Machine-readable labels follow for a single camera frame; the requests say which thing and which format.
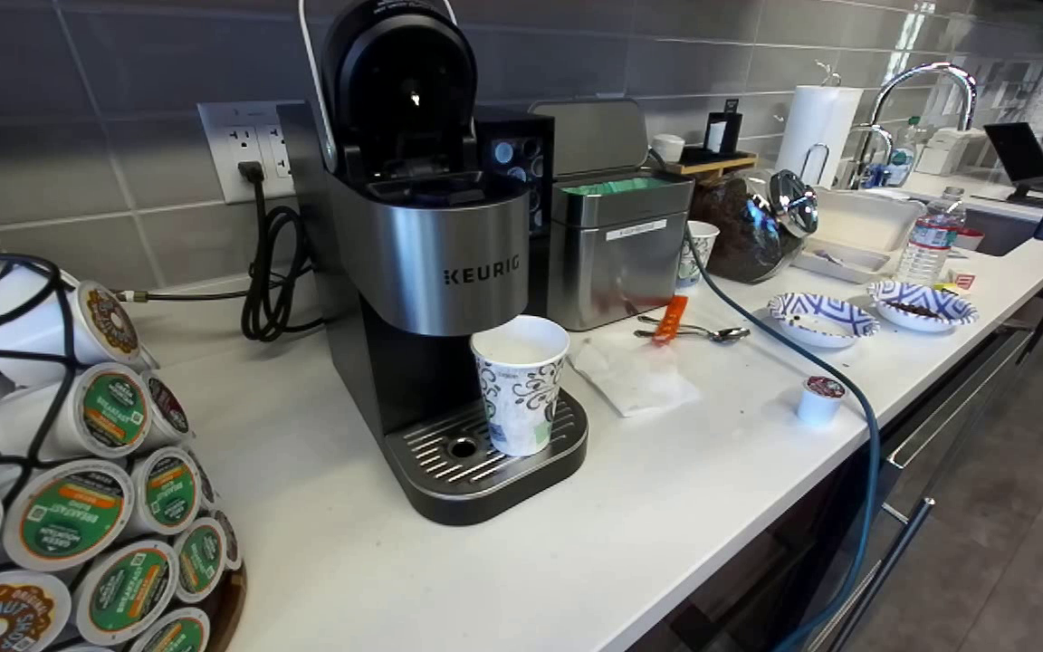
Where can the dark lid coffee pod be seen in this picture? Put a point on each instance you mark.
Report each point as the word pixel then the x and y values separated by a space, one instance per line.
pixel 170 408

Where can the chrome sink faucet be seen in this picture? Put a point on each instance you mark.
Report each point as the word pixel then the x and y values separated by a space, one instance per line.
pixel 924 74

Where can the patterned white paper cup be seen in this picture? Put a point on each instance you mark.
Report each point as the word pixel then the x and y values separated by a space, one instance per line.
pixel 522 386

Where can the white paper towel roll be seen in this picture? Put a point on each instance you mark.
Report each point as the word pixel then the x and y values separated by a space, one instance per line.
pixel 816 130

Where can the green lid coffee pod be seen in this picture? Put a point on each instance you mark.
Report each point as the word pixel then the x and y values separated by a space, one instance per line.
pixel 202 560
pixel 124 592
pixel 172 636
pixel 170 489
pixel 72 512
pixel 113 412

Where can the white rectangular container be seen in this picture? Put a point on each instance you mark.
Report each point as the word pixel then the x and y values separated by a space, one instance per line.
pixel 869 222

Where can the small black bottle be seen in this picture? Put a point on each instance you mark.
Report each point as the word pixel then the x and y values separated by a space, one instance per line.
pixel 723 130

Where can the dark round kettle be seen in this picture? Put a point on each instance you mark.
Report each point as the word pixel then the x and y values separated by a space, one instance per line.
pixel 758 238

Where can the clear plastic water bottle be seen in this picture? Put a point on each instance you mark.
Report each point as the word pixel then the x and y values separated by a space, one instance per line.
pixel 935 242

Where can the white wall power outlet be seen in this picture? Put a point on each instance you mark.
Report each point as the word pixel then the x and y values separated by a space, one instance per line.
pixel 222 140

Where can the maroon lid Starbucks coffee pod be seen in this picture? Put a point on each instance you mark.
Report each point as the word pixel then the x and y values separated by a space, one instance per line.
pixel 820 396

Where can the small orange packet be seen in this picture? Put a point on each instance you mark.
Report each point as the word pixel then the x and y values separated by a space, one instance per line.
pixel 673 320

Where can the black tablet on stand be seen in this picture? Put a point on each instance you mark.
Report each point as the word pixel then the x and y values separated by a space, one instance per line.
pixel 1018 155

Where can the white paper napkin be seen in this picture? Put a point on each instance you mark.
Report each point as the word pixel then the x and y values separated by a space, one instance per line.
pixel 634 380

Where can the silver black Keurig coffeemaker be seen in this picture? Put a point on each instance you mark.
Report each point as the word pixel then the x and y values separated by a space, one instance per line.
pixel 451 257

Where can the white mug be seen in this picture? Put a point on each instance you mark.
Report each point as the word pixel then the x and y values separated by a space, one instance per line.
pixel 667 147

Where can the metal spoon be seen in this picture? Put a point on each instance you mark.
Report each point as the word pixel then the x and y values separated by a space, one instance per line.
pixel 714 332

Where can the wooden tray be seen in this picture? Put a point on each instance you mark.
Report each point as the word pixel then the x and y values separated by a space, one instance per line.
pixel 714 165

